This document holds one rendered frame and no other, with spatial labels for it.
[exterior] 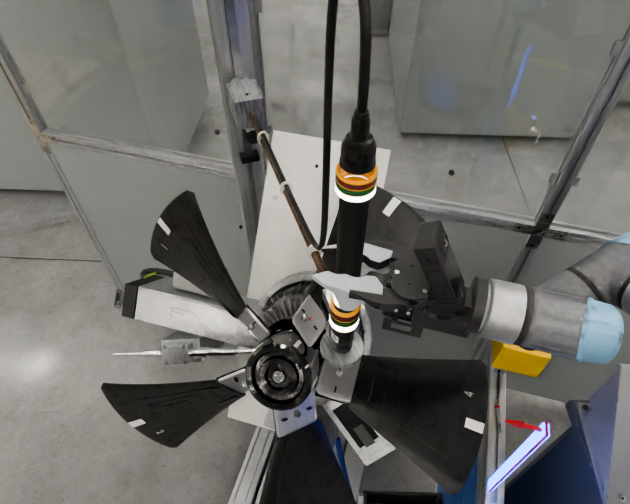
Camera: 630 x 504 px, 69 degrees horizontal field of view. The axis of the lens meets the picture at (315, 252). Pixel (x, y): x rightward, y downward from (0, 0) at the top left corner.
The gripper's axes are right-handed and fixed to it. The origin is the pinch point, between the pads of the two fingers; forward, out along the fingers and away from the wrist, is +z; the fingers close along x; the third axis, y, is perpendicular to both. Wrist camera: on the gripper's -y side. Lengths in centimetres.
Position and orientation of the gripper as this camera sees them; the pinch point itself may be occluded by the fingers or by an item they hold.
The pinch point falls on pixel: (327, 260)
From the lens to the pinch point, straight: 59.9
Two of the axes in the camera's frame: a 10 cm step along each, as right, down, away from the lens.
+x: 2.8, -7.2, 6.3
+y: -0.1, 6.6, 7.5
